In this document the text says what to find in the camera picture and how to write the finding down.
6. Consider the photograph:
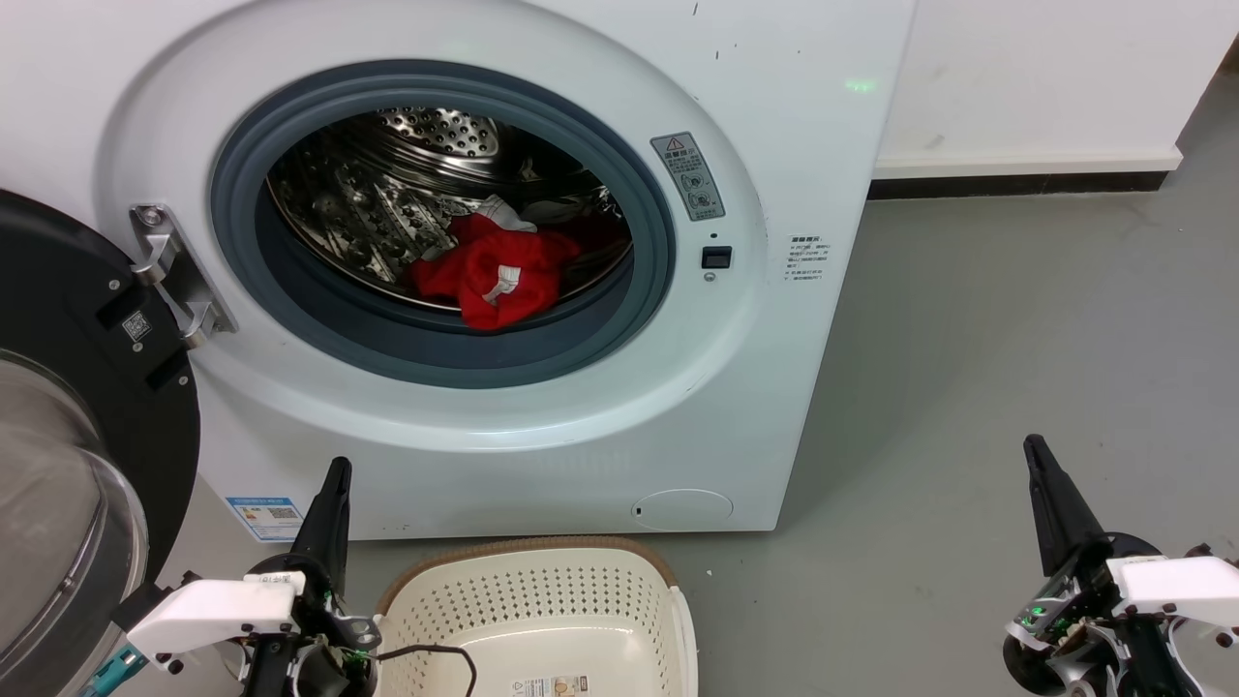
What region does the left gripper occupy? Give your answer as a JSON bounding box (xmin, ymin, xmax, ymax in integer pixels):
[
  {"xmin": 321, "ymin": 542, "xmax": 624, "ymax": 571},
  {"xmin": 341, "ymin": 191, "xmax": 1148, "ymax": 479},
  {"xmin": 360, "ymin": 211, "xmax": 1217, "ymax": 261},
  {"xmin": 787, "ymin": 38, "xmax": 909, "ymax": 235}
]
[{"xmin": 240, "ymin": 459, "xmax": 381, "ymax": 697}]

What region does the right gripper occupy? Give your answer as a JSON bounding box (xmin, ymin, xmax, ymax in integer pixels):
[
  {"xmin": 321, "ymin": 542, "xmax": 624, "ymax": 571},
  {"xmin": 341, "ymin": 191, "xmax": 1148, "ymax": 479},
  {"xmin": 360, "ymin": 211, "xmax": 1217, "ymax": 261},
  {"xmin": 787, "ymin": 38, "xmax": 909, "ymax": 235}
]
[{"xmin": 1002, "ymin": 435, "xmax": 1177, "ymax": 697}]

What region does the red garment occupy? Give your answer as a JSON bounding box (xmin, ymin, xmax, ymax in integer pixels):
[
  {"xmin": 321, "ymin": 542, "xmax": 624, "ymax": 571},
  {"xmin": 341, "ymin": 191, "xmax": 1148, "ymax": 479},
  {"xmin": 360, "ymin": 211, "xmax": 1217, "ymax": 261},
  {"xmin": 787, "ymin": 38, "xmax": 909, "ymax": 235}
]
[{"xmin": 407, "ymin": 213, "xmax": 584, "ymax": 332}]

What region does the cream perforated laundry basket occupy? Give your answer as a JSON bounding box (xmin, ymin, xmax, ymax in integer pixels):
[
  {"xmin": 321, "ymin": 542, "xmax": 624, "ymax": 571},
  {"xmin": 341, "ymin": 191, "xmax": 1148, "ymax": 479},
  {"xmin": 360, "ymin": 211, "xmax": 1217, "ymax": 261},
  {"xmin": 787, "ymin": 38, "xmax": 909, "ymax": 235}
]
[{"xmin": 375, "ymin": 535, "xmax": 699, "ymax": 697}]

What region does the printed paper product label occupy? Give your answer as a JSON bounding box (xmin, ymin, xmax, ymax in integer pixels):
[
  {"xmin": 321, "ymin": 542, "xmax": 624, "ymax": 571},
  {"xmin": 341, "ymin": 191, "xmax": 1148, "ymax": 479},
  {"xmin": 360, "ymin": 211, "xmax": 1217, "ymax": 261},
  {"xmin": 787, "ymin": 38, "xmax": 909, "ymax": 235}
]
[{"xmin": 510, "ymin": 675, "xmax": 589, "ymax": 697}]

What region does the stainless steel washing machine drum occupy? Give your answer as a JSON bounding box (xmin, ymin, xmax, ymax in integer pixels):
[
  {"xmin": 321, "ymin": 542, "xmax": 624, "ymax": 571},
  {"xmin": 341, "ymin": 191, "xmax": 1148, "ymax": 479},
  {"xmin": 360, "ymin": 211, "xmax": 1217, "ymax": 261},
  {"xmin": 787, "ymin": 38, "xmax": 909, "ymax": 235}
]
[{"xmin": 266, "ymin": 106, "xmax": 635, "ymax": 311}]

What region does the black round washer door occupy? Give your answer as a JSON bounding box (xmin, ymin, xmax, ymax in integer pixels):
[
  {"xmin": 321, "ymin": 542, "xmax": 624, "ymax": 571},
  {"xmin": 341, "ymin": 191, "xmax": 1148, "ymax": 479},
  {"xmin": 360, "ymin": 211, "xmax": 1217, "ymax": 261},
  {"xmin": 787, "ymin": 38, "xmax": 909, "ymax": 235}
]
[{"xmin": 0, "ymin": 189, "xmax": 201, "ymax": 697}]

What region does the blue white energy label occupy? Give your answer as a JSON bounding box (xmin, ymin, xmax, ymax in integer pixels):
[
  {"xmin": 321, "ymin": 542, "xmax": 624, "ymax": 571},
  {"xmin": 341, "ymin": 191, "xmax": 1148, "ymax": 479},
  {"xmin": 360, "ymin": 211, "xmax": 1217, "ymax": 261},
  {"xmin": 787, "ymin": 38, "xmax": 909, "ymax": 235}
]
[{"xmin": 226, "ymin": 497, "xmax": 306, "ymax": 543}]

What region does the grey rubber door gasket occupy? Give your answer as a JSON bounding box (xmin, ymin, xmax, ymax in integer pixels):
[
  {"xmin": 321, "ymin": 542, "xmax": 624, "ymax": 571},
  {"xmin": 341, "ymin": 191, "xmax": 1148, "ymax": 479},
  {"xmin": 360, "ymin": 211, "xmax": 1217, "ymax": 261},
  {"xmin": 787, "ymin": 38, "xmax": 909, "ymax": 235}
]
[{"xmin": 210, "ymin": 60, "xmax": 677, "ymax": 390}]

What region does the metal door hinge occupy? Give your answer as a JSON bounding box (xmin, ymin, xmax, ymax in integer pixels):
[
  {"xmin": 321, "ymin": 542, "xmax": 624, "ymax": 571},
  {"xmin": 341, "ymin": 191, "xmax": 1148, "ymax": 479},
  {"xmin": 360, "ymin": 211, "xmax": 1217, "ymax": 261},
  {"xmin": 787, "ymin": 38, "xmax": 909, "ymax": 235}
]
[{"xmin": 129, "ymin": 203, "xmax": 238, "ymax": 349}]

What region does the white front-load washing machine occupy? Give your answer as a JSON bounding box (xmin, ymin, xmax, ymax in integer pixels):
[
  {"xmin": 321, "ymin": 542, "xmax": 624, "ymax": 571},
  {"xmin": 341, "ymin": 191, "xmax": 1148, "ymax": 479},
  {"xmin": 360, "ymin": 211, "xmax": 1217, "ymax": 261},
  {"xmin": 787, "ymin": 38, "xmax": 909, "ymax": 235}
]
[{"xmin": 0, "ymin": 0, "xmax": 919, "ymax": 543}]

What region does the black baseboard strip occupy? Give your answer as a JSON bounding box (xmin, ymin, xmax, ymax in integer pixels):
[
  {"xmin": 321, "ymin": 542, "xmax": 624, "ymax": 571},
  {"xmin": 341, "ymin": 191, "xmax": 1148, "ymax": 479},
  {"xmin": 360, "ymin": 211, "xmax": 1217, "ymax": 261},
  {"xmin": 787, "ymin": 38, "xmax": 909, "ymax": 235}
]
[{"xmin": 868, "ymin": 171, "xmax": 1172, "ymax": 201}]

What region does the round filter cover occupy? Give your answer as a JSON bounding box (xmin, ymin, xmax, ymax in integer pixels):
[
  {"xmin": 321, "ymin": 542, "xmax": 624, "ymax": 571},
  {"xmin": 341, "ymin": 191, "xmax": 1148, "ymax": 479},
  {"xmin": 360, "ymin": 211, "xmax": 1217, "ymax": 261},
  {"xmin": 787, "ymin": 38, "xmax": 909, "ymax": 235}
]
[{"xmin": 634, "ymin": 488, "xmax": 735, "ymax": 532}]

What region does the small printed text label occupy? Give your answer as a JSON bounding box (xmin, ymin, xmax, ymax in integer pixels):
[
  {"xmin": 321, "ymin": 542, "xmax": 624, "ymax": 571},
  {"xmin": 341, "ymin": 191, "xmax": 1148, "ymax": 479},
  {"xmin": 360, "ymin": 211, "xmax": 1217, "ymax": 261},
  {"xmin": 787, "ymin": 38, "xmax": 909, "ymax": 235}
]
[{"xmin": 786, "ymin": 234, "xmax": 826, "ymax": 284}]

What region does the white garment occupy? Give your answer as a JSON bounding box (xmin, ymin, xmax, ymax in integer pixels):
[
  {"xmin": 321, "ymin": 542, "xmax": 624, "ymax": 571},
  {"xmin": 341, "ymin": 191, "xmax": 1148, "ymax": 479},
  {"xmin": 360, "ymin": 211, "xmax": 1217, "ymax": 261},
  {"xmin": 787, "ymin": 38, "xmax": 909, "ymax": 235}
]
[{"xmin": 471, "ymin": 194, "xmax": 538, "ymax": 235}]

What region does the grey warning sticker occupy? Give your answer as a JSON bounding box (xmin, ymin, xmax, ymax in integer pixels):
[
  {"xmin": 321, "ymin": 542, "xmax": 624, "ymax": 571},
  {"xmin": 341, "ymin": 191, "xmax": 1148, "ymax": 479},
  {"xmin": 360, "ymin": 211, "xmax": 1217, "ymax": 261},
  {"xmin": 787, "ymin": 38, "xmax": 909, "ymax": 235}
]
[{"xmin": 650, "ymin": 132, "xmax": 726, "ymax": 223}]

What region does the thin black cable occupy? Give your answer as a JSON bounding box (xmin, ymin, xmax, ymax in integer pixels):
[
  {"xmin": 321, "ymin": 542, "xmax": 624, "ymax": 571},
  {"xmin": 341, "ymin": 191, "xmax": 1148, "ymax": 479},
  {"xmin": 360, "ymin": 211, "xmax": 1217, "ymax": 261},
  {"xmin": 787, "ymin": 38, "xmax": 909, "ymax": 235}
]
[{"xmin": 373, "ymin": 644, "xmax": 479, "ymax": 697}]

